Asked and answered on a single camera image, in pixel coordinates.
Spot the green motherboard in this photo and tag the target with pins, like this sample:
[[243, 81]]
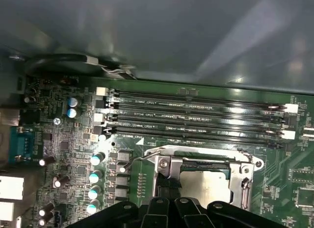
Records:
[[277, 164]]

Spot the silver network port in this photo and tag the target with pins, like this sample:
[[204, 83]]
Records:
[[11, 188]]

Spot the blue serial port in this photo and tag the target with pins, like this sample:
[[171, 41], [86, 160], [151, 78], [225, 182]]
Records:
[[22, 144]]

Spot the CPU socket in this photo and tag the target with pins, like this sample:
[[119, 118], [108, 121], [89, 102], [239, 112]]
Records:
[[208, 151]]

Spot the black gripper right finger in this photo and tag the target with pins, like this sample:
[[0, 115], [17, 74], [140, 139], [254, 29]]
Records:
[[189, 213]]

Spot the black PC case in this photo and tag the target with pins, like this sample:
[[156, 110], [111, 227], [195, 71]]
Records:
[[147, 29]]

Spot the silver CPU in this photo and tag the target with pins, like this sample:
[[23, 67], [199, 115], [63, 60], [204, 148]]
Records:
[[206, 186]]

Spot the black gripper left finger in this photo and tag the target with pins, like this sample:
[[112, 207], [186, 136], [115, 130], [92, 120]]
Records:
[[158, 213]]

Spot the metal socket cover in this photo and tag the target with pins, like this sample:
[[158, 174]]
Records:
[[236, 179]]

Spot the blue top capacitor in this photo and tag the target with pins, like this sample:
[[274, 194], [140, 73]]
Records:
[[95, 177], [94, 193], [97, 159], [101, 137], [73, 102], [92, 208], [72, 113]]

